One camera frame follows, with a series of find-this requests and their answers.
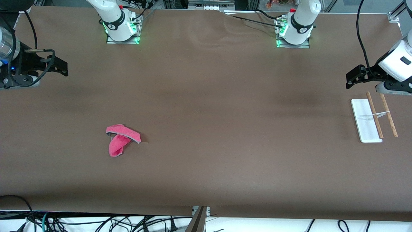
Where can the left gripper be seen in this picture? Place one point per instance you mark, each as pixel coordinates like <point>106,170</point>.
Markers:
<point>372,72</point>

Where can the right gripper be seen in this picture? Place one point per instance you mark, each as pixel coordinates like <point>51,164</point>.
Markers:
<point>28,62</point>

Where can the pink towel with grey edge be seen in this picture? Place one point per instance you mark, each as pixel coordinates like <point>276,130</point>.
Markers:
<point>122,130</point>

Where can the white rack with wooden bars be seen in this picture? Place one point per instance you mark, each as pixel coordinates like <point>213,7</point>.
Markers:
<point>365,122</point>

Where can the red orange background object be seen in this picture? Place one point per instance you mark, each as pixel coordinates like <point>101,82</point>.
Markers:
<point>273,4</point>

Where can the brown table cover sheet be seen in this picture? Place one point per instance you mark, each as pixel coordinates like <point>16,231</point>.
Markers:
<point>206,129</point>

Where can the white power strip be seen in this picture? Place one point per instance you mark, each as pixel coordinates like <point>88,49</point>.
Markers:
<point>210,6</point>

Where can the aluminium frame corner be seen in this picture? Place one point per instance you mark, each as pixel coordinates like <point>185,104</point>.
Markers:
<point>394,16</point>

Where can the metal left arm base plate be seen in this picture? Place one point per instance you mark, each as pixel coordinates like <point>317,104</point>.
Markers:
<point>304,46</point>

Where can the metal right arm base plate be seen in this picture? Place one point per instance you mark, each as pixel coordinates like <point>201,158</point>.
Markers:
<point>128,42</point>

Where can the metal table bracket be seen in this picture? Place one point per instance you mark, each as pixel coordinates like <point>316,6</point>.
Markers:
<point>198,222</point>

